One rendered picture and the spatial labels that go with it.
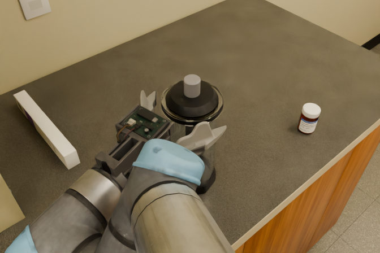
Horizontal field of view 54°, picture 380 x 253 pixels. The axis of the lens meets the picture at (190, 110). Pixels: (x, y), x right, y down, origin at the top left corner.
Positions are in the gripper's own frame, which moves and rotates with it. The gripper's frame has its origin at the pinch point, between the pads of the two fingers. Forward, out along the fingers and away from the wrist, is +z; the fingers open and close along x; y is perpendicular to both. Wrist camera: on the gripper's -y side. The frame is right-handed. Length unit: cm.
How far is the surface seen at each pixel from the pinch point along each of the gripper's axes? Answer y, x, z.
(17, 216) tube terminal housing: -17.0, 21.2, -28.3
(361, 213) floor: -119, -41, 80
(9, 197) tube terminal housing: -11.0, 21.1, -27.4
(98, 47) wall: -22, 52, 23
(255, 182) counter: -20.5, -12.1, 5.9
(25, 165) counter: -19.2, 31.7, -19.3
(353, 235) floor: -118, -41, 66
